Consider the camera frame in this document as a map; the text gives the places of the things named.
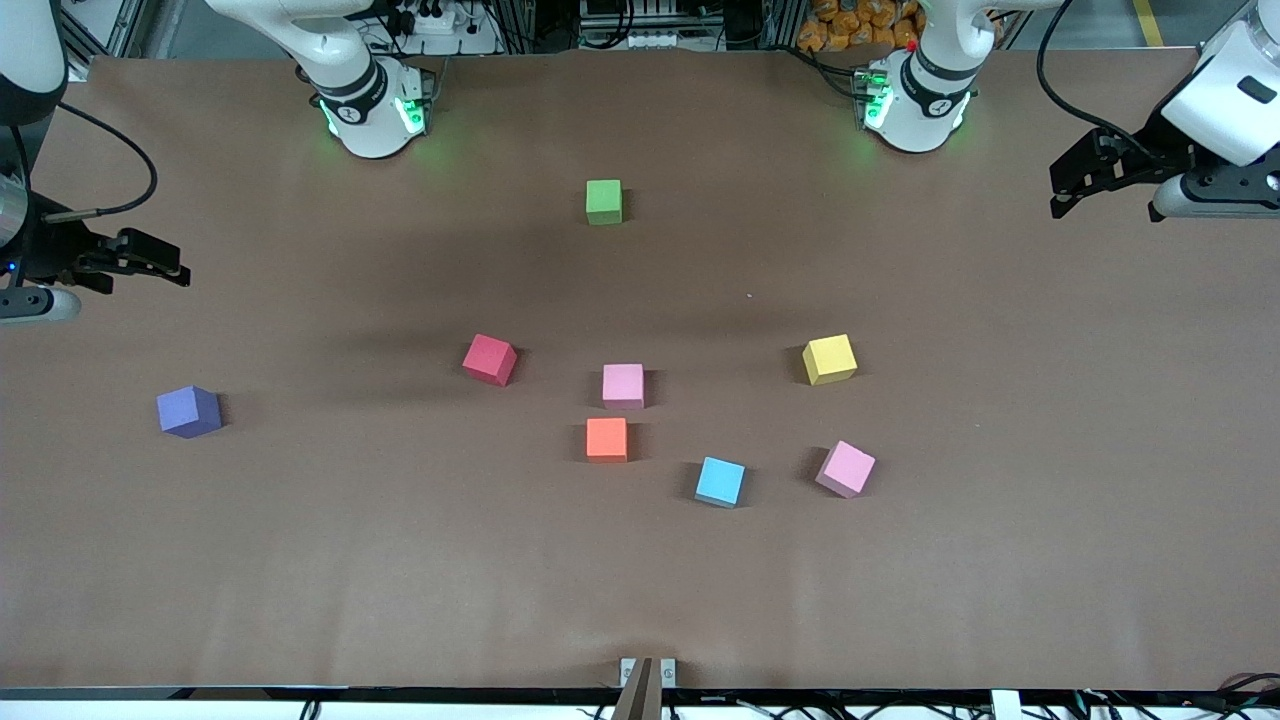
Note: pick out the light blue foam cube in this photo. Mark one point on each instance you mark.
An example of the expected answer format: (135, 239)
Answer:
(720, 480)

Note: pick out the green foam cube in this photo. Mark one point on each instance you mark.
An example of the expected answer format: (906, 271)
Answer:
(603, 200)

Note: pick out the yellow foam cube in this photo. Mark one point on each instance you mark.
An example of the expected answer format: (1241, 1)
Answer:
(828, 358)

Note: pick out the pink foam cube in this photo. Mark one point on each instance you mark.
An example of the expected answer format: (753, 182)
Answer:
(847, 468)
(623, 385)

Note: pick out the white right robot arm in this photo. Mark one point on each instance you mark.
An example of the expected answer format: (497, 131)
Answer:
(365, 115)

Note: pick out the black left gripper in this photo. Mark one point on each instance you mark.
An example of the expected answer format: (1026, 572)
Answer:
(1158, 142)

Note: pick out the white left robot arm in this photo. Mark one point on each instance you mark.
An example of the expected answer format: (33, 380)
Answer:
(920, 110)

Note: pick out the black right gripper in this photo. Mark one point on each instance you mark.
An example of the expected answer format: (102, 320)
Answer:
(42, 247)

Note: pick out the red foam cube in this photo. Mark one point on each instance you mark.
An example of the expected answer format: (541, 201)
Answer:
(488, 358)

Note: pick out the orange bags pile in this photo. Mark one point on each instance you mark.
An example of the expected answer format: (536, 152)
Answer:
(850, 25)

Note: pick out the brown table cover sheet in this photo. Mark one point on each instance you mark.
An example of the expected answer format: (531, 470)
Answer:
(300, 560)

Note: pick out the white power strip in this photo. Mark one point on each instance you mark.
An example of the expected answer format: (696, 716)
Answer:
(630, 42)
(430, 22)

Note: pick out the brown pole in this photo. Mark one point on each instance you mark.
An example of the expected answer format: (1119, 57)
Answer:
(640, 695)

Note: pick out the aluminium frame profile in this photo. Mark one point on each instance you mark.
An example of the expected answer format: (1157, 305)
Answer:
(100, 25)

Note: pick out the purple foam cube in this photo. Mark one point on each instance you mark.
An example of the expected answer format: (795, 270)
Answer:
(188, 410)

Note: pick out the silver metal bracket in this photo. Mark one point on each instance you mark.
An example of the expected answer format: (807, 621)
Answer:
(670, 672)

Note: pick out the orange foam cube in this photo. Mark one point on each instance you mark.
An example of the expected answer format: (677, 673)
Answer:
(606, 438)

